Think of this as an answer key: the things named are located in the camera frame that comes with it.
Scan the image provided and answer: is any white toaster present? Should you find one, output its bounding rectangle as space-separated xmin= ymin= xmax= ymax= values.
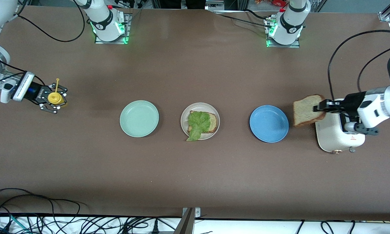
xmin=315 ymin=110 xmax=366 ymax=154

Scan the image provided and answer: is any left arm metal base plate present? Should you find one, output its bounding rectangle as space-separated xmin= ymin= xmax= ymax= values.
xmin=265 ymin=16 xmax=301 ymax=48

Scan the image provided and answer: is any blue plate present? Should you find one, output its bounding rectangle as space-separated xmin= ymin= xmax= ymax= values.
xmin=249 ymin=105 xmax=289 ymax=143

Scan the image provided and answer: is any brown bread slice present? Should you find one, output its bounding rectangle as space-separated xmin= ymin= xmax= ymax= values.
xmin=293 ymin=94 xmax=326 ymax=127
xmin=188 ymin=110 xmax=219 ymax=134

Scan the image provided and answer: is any thin black base cable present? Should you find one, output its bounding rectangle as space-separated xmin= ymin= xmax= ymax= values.
xmin=245 ymin=9 xmax=272 ymax=20
xmin=220 ymin=14 xmax=273 ymax=28

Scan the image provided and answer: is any green lettuce leaf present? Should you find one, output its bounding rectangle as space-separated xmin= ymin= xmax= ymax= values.
xmin=186 ymin=110 xmax=211 ymax=142

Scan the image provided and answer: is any yellow mustard squeeze bottle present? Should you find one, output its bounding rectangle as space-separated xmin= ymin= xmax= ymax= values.
xmin=48 ymin=78 xmax=68 ymax=107

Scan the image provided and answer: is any red orange packet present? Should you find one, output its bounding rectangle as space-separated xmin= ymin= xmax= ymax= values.
xmin=255 ymin=0 xmax=288 ymax=7

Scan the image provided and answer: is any pale green plate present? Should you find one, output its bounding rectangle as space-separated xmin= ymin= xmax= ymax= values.
xmin=120 ymin=100 xmax=159 ymax=138

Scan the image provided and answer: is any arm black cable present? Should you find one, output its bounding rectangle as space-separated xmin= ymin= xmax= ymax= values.
xmin=328 ymin=30 xmax=390 ymax=101
xmin=0 ymin=0 xmax=85 ymax=86

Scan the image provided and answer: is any grey metal table bracket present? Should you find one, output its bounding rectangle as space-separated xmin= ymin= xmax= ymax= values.
xmin=174 ymin=207 xmax=202 ymax=234

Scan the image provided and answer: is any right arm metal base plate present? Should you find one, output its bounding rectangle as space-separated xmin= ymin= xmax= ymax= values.
xmin=95 ymin=13 xmax=131 ymax=45

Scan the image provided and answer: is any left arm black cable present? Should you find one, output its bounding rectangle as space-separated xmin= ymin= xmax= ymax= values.
xmin=328 ymin=30 xmax=390 ymax=101

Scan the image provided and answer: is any long black looping cable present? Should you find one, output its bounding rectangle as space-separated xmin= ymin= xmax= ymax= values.
xmin=0 ymin=188 xmax=85 ymax=228

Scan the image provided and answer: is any grey metal equipment box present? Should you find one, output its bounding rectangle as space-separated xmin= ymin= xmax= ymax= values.
xmin=205 ymin=0 xmax=226 ymax=10

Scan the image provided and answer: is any beige plate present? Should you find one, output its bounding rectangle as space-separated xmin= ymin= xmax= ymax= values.
xmin=181 ymin=102 xmax=220 ymax=140

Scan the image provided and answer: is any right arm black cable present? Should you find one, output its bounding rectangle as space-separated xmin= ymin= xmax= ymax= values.
xmin=0 ymin=0 xmax=85 ymax=86

